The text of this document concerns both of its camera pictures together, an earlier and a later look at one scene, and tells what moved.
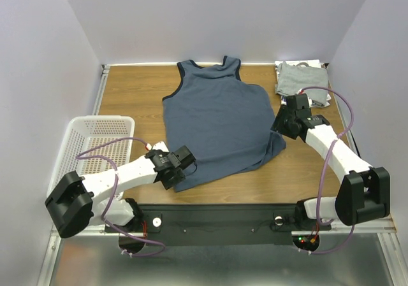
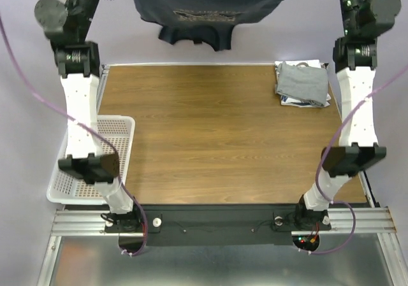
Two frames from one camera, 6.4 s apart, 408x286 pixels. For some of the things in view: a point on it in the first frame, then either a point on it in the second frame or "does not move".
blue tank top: x=227 y=123 → x=207 y=10
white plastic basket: x=92 y=144 does not move
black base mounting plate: x=221 y=225 does not move
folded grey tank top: x=291 y=79 does not move
